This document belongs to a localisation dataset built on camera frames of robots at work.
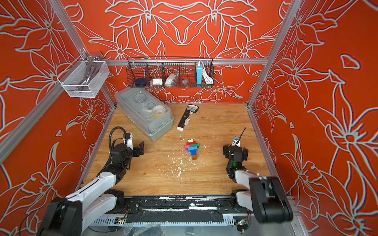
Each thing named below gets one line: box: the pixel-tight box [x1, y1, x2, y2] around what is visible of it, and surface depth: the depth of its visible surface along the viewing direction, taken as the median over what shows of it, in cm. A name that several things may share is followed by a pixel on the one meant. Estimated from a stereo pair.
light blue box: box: [196, 63, 203, 89], surface depth 90 cm
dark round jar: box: [134, 77, 147, 88], surface depth 100 cm
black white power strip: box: [176, 104, 200, 132], surface depth 112 cm
